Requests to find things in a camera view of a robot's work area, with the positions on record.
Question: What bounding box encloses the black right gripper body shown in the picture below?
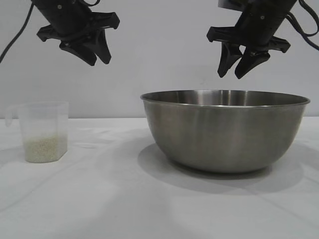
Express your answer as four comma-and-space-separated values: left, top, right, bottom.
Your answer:
206, 0, 299, 54

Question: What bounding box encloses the stainless steel mixing bowl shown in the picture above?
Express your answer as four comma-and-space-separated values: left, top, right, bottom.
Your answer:
140, 90, 311, 174

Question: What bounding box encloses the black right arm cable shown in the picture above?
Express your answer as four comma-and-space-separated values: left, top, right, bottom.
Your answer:
284, 0, 319, 50

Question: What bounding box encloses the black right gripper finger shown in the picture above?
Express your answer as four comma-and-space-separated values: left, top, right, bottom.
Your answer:
216, 42, 244, 78
234, 48, 272, 80

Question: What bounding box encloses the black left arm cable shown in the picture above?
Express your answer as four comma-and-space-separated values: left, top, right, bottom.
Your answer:
0, 3, 34, 64

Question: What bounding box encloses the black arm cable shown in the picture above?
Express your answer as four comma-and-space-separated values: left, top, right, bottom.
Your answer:
0, 3, 34, 64
284, 0, 319, 50

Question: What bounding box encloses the white raw rice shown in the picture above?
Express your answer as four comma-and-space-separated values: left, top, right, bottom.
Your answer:
24, 134, 68, 164

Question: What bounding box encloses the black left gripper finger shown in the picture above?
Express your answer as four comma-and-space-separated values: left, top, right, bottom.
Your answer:
85, 29, 112, 64
59, 40, 98, 67

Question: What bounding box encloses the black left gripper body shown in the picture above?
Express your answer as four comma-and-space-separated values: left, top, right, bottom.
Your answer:
29, 0, 121, 42

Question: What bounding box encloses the clear plastic measuring cup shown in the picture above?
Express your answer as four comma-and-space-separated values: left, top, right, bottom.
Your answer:
4, 101, 70, 164

